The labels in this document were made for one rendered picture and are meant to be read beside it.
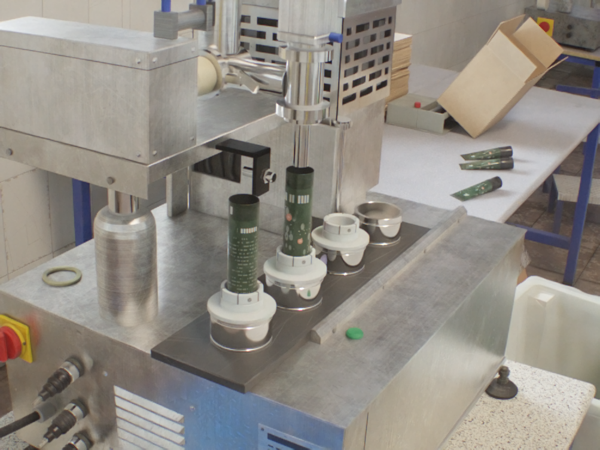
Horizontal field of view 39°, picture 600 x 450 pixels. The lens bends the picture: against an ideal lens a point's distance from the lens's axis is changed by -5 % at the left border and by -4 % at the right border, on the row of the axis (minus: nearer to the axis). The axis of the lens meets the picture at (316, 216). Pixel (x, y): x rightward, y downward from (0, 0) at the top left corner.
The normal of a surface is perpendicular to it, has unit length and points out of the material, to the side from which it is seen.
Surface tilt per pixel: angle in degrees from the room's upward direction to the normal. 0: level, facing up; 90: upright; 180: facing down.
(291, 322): 0
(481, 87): 90
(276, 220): 90
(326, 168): 90
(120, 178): 90
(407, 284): 0
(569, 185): 0
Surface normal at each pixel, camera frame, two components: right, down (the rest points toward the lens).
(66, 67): -0.49, 0.31
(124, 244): 0.22, 0.38
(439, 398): 0.87, 0.23
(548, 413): 0.05, -0.92
